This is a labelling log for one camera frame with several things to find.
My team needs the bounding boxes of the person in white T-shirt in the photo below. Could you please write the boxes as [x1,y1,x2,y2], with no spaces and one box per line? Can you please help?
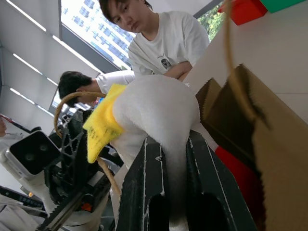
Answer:
[98,0,210,80]

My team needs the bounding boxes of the red block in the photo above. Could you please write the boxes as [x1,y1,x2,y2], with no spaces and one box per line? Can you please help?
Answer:
[217,0,269,26]

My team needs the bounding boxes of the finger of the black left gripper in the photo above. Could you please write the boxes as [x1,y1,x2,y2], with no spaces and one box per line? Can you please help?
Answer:
[61,117,86,179]

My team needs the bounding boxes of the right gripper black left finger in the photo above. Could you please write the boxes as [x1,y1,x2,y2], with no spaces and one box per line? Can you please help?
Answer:
[115,136,170,231]

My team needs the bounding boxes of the white plush toy yellow scarf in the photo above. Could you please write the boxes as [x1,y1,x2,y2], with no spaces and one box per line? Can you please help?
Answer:
[83,74,203,231]

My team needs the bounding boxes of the ceiling light strip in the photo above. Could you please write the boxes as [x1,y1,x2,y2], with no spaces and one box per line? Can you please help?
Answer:
[9,87,36,105]
[13,53,43,76]
[6,0,47,32]
[52,35,102,73]

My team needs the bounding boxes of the brown paper bag rope handles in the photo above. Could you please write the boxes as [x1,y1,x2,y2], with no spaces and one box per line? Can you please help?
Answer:
[54,0,308,231]

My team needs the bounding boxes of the person at picture edge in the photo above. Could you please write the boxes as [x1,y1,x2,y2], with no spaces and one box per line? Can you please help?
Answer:
[0,117,8,139]

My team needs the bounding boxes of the black-haired person white shirt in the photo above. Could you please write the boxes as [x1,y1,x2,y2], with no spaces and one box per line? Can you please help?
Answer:
[57,69,136,109]

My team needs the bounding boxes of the window with dark frame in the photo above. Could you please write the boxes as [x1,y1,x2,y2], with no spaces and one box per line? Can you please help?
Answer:
[57,0,227,72]

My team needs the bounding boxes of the red object under bag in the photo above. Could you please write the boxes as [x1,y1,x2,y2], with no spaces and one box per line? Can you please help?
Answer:
[215,145,265,224]

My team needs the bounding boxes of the green block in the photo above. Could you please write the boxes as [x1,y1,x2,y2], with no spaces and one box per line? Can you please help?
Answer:
[259,0,308,14]

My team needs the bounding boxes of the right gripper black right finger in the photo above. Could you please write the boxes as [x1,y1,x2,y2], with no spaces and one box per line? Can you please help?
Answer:
[184,129,258,231]

